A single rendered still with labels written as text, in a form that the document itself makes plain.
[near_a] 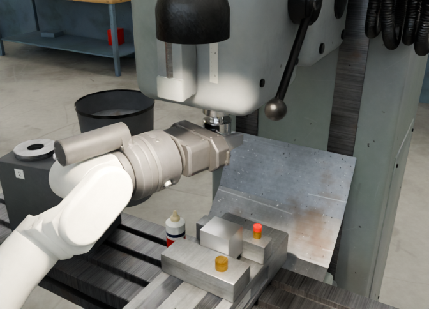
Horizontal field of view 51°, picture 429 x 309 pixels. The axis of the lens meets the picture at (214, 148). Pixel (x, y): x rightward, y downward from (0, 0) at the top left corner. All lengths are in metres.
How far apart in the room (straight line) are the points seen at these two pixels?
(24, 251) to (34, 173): 0.44
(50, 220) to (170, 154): 0.18
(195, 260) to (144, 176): 0.24
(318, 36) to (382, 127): 0.35
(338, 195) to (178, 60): 0.61
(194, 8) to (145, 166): 0.26
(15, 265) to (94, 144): 0.17
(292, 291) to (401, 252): 1.77
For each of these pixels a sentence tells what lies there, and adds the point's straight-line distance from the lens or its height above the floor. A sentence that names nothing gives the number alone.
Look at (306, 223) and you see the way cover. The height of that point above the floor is 0.93.
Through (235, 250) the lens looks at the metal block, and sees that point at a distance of 0.84.
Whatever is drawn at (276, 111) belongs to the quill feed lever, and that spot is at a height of 1.33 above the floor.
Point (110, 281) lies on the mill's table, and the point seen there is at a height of 0.92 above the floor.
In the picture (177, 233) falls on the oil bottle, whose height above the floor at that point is 0.98.
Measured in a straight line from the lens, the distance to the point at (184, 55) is 0.58.
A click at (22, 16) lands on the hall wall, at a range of 7.83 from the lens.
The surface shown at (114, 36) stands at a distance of 5.46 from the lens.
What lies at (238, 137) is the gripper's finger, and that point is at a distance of 0.73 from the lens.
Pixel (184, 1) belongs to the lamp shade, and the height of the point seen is 1.48.
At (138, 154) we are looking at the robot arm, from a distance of 0.62.
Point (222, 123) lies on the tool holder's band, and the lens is 0.71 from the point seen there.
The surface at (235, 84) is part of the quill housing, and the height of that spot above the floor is 1.36.
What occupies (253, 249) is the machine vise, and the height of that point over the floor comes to 1.01.
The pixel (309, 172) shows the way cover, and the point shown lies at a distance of 1.10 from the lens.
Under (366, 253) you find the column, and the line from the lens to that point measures 1.21.
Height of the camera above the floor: 1.54
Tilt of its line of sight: 25 degrees down
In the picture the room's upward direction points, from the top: straight up
